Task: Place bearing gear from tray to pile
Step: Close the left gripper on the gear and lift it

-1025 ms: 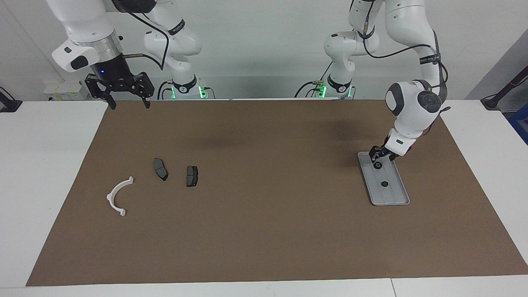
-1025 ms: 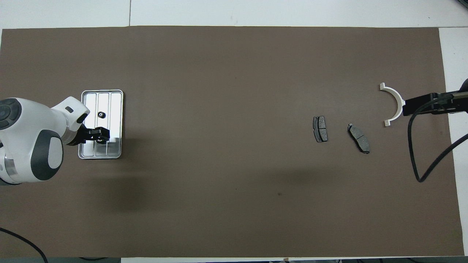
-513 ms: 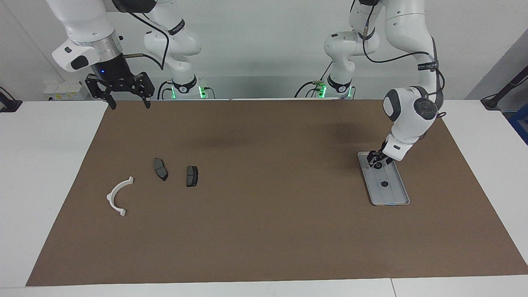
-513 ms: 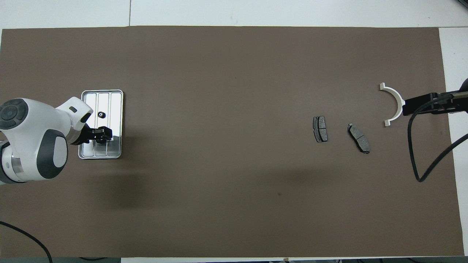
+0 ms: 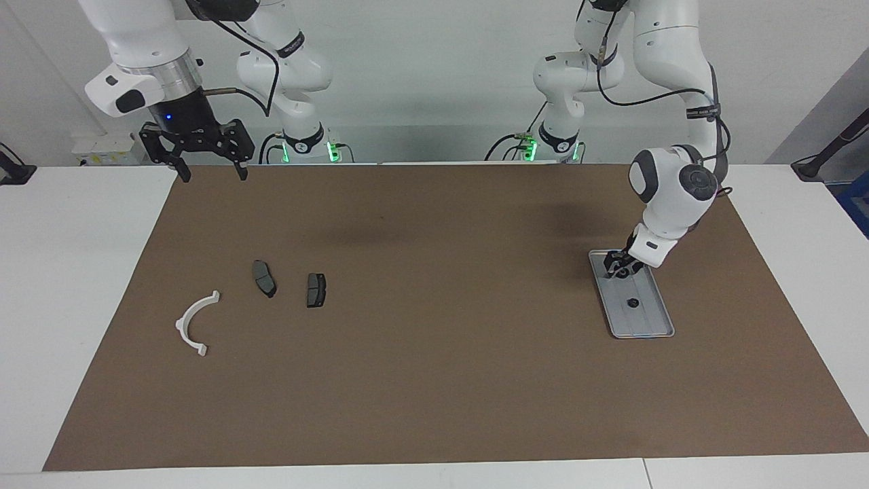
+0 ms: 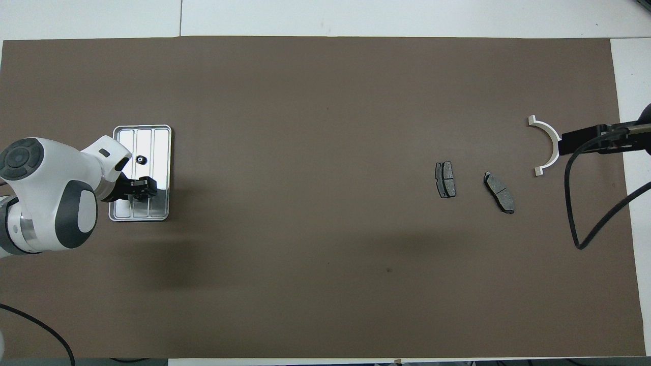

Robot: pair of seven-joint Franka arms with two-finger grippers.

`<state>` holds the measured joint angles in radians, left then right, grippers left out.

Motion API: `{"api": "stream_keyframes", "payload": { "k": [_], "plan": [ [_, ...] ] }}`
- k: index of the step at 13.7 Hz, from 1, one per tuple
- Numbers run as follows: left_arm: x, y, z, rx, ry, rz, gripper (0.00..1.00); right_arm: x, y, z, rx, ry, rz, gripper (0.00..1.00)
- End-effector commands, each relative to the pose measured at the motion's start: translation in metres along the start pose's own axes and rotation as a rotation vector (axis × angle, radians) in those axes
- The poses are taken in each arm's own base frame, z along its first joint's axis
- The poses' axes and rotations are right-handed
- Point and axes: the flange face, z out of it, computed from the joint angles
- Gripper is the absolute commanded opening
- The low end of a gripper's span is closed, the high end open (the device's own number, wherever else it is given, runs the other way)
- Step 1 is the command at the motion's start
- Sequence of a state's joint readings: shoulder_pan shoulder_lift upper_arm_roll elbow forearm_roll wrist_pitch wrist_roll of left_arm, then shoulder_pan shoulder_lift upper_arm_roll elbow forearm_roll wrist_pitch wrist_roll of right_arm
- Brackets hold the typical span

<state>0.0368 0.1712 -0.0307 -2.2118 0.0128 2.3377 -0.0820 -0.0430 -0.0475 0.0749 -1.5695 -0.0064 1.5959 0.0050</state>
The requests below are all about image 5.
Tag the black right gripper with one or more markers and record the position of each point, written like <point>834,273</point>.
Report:
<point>183,119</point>

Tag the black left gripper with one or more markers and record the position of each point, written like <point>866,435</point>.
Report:
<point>619,257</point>

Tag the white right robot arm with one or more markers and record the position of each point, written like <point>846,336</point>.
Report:
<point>136,34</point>

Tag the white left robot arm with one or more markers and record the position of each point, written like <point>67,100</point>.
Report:
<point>672,197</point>

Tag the silver metal tray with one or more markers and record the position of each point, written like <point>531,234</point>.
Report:
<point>648,319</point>

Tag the white box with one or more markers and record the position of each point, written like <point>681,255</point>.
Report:
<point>108,148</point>

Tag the dark grey curved brake pad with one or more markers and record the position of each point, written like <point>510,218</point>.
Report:
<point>263,278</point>

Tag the dark grey rectangular brake pad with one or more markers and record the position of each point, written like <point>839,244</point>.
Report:
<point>316,290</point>

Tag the black stand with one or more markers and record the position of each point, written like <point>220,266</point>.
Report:
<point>808,166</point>

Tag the brown table mat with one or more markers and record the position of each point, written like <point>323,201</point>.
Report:
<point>434,373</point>

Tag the blue crate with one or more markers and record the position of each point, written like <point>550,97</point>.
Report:
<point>857,204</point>

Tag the white curved plastic bracket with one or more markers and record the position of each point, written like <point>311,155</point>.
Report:
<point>180,326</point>

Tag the black clamp mount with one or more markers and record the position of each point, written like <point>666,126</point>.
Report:
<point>17,173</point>

